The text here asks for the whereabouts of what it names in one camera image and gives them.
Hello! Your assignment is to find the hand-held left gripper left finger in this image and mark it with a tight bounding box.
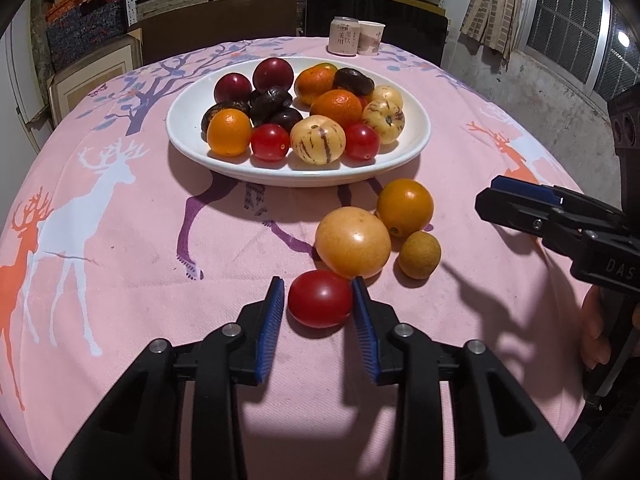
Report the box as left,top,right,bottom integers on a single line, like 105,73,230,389
52,276,286,480

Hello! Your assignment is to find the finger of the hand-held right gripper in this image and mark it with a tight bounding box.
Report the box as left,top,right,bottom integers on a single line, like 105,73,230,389
475,188,557,242
491,175,562,209

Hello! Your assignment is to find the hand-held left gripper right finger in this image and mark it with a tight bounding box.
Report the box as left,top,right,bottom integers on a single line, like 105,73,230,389
351,276,581,480

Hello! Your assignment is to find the red tomato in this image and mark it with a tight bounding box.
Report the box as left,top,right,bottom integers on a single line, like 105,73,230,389
342,121,381,161
250,123,291,163
287,269,354,329

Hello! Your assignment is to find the white plate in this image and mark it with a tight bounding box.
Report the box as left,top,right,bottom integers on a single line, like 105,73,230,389
166,56,432,188

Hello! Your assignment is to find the person's right hand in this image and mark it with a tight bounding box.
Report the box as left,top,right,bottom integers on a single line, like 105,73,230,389
580,285,616,371

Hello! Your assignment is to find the large yellow orange fruit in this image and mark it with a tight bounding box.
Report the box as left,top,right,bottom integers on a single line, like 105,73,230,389
315,206,392,281

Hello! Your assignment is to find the small brown round fruit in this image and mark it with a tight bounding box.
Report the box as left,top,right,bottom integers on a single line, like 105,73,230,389
397,230,442,280

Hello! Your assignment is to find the striped yellow pepino melon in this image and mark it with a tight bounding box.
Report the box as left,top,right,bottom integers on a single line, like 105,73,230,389
290,115,346,165
361,99,405,146

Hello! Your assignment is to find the pink deer print tablecloth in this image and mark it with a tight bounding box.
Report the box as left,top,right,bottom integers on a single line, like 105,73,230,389
0,36,608,480

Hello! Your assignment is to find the window grille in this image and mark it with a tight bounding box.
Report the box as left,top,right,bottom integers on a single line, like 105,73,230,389
520,0,628,106

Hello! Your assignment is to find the beige patterned curtain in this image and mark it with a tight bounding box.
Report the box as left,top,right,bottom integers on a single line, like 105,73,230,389
460,0,543,63

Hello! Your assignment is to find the black chair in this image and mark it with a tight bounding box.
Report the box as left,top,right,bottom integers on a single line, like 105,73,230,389
305,0,448,68

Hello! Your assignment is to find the paper cup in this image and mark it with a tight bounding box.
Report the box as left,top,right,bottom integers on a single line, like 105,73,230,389
356,20,386,56

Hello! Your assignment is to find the dark red plum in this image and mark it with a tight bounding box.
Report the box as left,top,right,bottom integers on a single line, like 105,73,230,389
214,72,253,105
252,57,295,92

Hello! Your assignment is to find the brown wooden chair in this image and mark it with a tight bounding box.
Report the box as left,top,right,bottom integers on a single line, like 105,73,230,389
127,0,306,66

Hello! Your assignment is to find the beige framed panel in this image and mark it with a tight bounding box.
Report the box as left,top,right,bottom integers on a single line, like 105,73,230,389
47,30,144,122

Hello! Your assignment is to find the stack of patterned boxes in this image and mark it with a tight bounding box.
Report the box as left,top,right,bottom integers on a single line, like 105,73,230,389
45,0,128,73

